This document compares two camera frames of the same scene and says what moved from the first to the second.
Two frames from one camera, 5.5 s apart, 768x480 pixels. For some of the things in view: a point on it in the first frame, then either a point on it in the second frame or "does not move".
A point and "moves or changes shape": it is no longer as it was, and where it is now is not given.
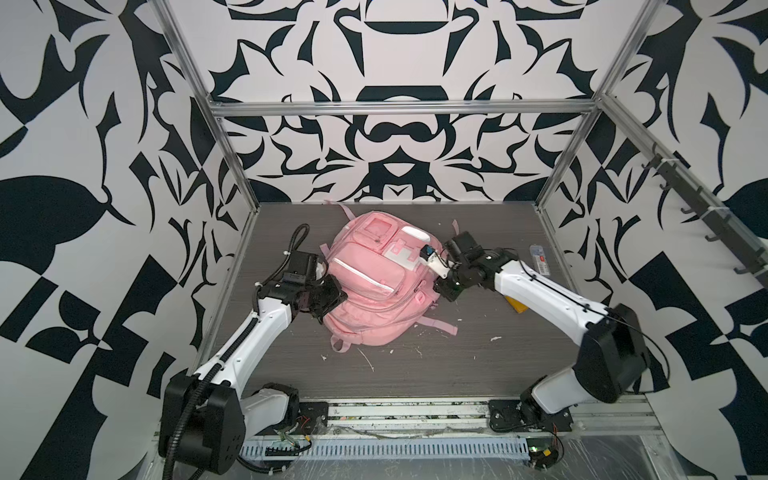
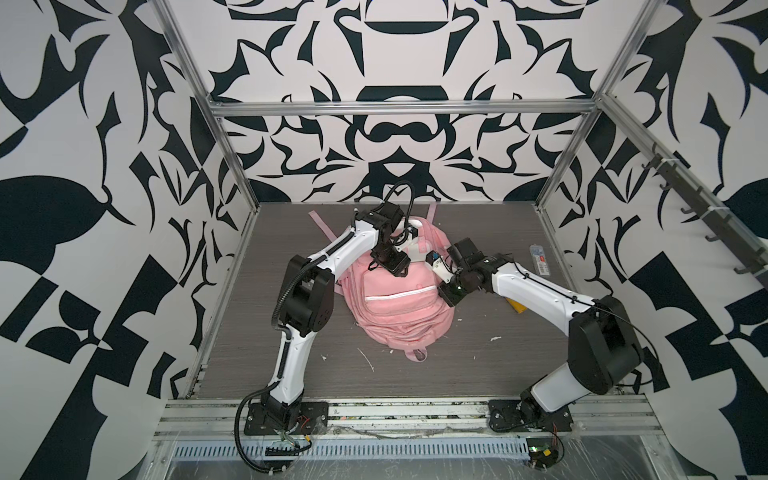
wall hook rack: (716, 217) does not move
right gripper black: (442, 286) does not move
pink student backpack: (388, 286) moves or changes shape
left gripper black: (335, 291) -> (400, 267)
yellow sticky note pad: (519, 307) does not move
